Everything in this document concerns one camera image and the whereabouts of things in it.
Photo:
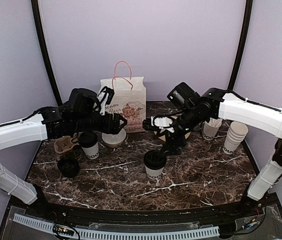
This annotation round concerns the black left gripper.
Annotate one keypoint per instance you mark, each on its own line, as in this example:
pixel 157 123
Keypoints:
pixel 115 129

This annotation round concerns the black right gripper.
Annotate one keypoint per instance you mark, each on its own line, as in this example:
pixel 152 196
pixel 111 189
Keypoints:
pixel 171 137

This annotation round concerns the cream bear paper bag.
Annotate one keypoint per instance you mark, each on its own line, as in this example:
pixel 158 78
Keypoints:
pixel 129 99

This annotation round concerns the white paper cup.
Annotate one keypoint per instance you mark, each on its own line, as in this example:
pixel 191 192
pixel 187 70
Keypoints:
pixel 91 152
pixel 153 174

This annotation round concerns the black coffee cup lid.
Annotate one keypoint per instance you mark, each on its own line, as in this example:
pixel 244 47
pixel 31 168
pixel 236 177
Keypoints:
pixel 87 139

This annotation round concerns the brown cardboard cup carrier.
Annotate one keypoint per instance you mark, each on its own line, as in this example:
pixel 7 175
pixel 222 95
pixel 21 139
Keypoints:
pixel 65 144

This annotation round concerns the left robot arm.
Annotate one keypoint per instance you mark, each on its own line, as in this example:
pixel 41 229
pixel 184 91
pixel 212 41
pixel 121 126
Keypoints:
pixel 84 111

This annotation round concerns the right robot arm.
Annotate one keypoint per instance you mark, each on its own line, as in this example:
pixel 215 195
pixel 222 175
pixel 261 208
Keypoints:
pixel 222 104

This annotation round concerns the beige round plate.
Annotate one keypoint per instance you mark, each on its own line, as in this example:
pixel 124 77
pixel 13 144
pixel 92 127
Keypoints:
pixel 161 135

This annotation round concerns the white ceramic bowl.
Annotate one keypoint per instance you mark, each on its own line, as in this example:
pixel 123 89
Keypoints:
pixel 114 140

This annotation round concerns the paper cup holding straws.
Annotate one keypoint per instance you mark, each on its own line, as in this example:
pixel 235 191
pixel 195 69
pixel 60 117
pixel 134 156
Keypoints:
pixel 209 132

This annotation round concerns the white wrapped straws bundle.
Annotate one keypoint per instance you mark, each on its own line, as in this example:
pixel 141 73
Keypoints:
pixel 216 122

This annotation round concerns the stack of black lids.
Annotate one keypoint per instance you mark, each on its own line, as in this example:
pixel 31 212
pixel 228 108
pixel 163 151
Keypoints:
pixel 68 167

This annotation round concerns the stack of white paper cups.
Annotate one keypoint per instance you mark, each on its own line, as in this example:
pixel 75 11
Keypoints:
pixel 235 135

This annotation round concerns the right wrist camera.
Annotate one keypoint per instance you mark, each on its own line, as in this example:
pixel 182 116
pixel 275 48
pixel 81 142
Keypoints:
pixel 156 123

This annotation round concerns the grey slotted cable duct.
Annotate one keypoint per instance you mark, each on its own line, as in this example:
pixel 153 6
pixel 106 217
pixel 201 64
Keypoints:
pixel 113 232

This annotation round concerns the black table front rail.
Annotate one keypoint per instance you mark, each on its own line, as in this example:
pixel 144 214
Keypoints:
pixel 224 215

